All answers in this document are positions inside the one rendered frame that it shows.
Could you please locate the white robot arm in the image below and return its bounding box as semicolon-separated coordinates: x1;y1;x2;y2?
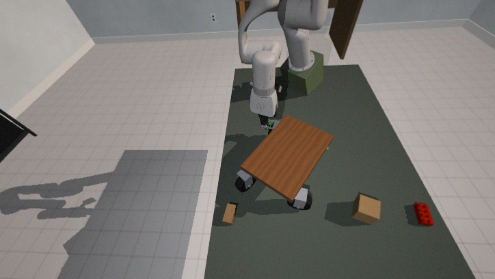
238;0;329;96

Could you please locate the tan cardboard box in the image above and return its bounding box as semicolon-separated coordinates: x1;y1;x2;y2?
351;195;381;225

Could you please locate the red toy building brick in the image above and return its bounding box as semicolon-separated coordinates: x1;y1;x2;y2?
413;203;434;226

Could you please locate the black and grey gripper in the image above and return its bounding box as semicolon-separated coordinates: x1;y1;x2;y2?
250;88;278;126

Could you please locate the brown wooden block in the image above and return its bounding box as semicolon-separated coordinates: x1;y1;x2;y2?
222;204;237;226

